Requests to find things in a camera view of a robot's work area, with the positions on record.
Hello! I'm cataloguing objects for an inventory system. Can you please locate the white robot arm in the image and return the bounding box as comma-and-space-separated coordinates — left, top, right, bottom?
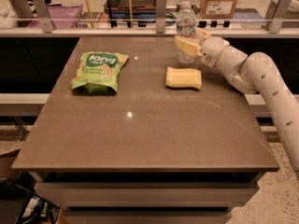
175, 29, 299, 174

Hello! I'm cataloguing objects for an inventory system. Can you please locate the clear plastic water bottle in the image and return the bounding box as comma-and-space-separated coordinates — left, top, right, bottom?
177, 1, 196, 63

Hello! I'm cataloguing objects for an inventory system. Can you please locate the lower grey drawer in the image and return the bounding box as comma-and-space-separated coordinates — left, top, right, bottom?
64, 208, 232, 224

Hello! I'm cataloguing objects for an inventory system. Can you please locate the green snack bag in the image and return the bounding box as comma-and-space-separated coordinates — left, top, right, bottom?
71, 51, 129, 94

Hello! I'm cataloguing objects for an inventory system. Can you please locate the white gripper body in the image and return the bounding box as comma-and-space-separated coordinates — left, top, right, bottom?
201, 36, 230, 67

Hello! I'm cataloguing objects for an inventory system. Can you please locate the cardboard box with label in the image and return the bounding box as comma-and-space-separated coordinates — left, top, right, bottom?
200, 0, 238, 19

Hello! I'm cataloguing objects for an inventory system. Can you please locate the middle metal railing post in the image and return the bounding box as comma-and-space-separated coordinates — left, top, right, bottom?
156, 0, 166, 34

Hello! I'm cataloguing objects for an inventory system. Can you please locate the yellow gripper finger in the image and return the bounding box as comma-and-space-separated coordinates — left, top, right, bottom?
195, 28, 211, 42
175, 35, 202, 57

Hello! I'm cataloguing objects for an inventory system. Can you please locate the metal railing post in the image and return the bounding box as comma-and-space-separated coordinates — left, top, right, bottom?
33, 0, 53, 34
267, 0, 292, 34
156, 0, 166, 34

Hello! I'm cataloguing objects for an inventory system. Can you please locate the purple plastic crate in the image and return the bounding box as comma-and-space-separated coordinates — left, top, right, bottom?
28, 5, 83, 29

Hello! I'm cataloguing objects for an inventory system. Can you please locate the right metal railing post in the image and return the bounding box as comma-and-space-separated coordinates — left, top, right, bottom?
267, 0, 292, 34

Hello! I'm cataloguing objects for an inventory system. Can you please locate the green and yellow sponge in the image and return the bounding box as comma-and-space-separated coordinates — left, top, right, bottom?
165, 67, 202, 90

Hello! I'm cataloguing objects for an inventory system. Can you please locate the grey drawer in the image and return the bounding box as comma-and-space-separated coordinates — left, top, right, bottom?
36, 182, 259, 208
64, 208, 232, 224

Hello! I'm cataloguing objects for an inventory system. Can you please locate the yellow pole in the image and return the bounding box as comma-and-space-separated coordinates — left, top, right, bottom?
85, 0, 94, 28

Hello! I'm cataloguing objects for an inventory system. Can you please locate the box of clutter on floor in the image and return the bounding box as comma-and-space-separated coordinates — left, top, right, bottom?
15, 195, 60, 224

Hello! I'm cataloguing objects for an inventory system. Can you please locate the upper grey drawer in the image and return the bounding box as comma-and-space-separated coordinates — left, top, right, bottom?
36, 182, 259, 208

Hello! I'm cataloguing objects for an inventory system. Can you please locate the left metal railing post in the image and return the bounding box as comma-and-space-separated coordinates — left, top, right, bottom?
33, 0, 53, 34

